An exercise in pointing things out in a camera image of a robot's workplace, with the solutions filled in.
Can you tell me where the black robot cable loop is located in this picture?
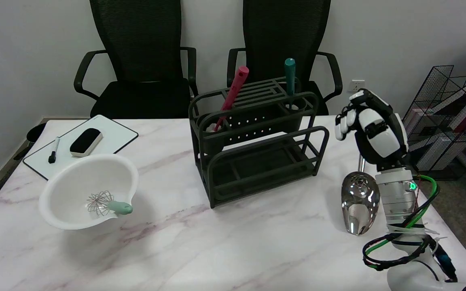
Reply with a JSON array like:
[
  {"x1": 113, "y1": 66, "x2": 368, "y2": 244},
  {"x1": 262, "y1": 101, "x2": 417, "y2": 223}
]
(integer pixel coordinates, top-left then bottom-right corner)
[{"x1": 362, "y1": 234, "x2": 458, "y2": 283}]

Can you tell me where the small whiteboard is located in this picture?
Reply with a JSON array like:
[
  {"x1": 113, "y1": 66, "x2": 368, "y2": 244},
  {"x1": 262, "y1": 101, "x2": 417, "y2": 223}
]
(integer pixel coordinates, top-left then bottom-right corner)
[{"x1": 23, "y1": 115, "x2": 139, "y2": 181}]

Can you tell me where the green robot cable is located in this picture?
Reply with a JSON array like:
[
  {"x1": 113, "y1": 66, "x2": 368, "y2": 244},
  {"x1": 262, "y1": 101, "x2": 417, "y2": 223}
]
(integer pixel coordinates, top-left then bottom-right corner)
[{"x1": 364, "y1": 175, "x2": 439, "y2": 269}]

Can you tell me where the teal sponge bottle brush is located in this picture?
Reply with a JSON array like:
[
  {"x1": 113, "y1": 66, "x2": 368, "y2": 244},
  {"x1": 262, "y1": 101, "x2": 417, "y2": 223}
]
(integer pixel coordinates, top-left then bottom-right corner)
[{"x1": 284, "y1": 58, "x2": 297, "y2": 110}]

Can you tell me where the black marker pen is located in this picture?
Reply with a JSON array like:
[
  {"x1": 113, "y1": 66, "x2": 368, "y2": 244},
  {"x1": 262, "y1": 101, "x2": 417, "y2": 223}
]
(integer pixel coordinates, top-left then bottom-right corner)
[{"x1": 48, "y1": 137, "x2": 61, "y2": 164}]

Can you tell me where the dark green dish rack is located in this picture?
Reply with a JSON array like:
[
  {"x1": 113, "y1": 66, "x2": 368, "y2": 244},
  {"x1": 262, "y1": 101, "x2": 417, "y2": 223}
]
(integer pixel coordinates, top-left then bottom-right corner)
[{"x1": 189, "y1": 77, "x2": 330, "y2": 209}]

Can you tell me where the black mesh office chair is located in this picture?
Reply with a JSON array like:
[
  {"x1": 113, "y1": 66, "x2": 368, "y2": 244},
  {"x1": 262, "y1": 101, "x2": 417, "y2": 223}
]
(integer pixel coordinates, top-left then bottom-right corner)
[
  {"x1": 74, "y1": 0, "x2": 198, "y2": 119},
  {"x1": 227, "y1": 0, "x2": 343, "y2": 116}
]

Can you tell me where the white mixing bowl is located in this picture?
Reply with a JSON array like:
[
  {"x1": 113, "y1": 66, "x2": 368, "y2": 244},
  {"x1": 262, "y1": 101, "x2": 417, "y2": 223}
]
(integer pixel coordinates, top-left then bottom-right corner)
[{"x1": 39, "y1": 154, "x2": 139, "y2": 231}]

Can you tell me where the black wire mesh shelf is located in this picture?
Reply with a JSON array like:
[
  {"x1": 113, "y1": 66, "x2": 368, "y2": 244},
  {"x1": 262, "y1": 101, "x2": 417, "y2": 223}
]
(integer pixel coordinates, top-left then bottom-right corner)
[{"x1": 402, "y1": 65, "x2": 466, "y2": 181}]

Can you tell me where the black whiteboard eraser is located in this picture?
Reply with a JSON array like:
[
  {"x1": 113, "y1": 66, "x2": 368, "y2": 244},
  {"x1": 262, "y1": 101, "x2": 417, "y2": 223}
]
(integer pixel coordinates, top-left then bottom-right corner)
[{"x1": 70, "y1": 128, "x2": 104, "y2": 158}]

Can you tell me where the shiny steel scoop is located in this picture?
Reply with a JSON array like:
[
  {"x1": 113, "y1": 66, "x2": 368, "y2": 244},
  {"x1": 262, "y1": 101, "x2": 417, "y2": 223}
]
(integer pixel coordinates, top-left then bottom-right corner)
[{"x1": 341, "y1": 156, "x2": 380, "y2": 236}]

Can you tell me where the whisk with mint handle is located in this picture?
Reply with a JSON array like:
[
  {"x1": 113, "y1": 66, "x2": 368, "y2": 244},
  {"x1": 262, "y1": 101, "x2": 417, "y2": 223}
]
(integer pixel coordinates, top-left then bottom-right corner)
[{"x1": 86, "y1": 191, "x2": 133, "y2": 217}]

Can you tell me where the pink bottle brush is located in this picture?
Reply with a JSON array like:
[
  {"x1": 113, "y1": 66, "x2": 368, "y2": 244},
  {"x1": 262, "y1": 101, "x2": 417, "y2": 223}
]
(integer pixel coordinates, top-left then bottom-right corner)
[{"x1": 207, "y1": 66, "x2": 250, "y2": 133}]

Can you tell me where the round black floor object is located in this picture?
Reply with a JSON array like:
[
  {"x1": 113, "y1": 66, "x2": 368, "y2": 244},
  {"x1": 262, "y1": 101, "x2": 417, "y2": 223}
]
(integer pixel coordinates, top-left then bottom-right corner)
[{"x1": 26, "y1": 123, "x2": 47, "y2": 143}]

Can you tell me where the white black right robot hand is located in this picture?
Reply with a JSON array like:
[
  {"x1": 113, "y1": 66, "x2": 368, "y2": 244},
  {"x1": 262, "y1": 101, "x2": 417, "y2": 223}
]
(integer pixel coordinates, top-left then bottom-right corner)
[{"x1": 334, "y1": 89, "x2": 409, "y2": 170}]

